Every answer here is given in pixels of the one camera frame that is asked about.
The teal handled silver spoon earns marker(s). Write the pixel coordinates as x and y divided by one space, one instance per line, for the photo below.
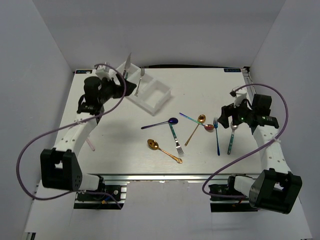
231 140

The right blue corner label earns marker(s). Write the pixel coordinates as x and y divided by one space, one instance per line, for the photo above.
232 70

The purple blue iridescent spoon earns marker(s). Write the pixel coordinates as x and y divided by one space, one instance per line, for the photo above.
171 120

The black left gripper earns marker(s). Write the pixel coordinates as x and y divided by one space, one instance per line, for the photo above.
119 89

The slim gold spoon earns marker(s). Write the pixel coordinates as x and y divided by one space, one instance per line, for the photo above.
193 131

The teal handled silver fork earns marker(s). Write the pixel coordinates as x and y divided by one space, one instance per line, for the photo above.
178 146

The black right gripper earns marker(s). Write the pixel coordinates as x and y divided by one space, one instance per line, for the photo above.
229 110

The ornate gold spoon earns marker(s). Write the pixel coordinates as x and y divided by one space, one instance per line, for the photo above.
152 144

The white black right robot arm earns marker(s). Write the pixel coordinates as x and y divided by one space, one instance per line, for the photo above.
276 188

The blue iridescent fork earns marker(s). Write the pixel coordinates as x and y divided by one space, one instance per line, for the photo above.
215 124

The rainbow iridescent spoon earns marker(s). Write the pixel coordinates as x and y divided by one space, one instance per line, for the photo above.
207 127

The white three-compartment plastic tray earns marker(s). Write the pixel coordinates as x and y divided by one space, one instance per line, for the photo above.
152 94

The blue corner label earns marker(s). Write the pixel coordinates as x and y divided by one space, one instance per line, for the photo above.
232 70
83 71

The left blue corner label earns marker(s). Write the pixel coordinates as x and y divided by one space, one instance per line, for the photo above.
83 71

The pink handled silver spoon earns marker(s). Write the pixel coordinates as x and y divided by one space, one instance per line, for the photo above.
90 145

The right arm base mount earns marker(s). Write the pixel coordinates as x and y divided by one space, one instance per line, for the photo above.
225 201

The ornate silver fork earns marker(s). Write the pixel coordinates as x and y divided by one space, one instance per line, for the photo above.
142 73

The dark handled steak knife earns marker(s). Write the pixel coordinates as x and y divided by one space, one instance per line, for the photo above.
127 65

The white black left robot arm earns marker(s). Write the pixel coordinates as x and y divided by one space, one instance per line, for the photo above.
60 168

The aluminium table frame rail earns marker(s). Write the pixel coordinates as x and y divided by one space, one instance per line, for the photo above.
267 132

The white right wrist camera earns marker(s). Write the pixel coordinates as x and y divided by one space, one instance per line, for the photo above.
239 95

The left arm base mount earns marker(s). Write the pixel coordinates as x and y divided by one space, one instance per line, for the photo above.
110 195

